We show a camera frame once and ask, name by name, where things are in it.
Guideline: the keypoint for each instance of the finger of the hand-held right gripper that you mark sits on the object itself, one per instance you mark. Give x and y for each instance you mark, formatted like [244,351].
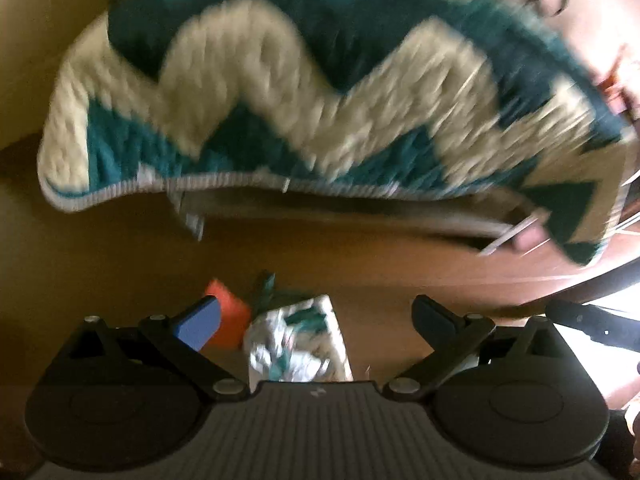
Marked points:
[585,317]

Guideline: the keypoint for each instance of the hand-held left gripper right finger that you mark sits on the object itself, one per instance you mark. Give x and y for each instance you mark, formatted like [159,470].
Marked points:
[432,322]

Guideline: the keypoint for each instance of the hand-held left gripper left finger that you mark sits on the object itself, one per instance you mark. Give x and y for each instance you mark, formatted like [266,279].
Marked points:
[200,322]

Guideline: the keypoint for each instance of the red plastic wrapper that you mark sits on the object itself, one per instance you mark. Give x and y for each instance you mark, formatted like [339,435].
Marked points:
[232,310]

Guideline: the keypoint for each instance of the green paper scrap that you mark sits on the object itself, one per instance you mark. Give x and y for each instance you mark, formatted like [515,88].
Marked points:
[265,287]

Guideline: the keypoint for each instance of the teal print paper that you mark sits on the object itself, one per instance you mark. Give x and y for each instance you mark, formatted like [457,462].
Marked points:
[300,340]

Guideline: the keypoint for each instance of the teal white zigzag quilt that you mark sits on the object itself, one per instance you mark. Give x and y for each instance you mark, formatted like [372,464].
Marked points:
[300,85]

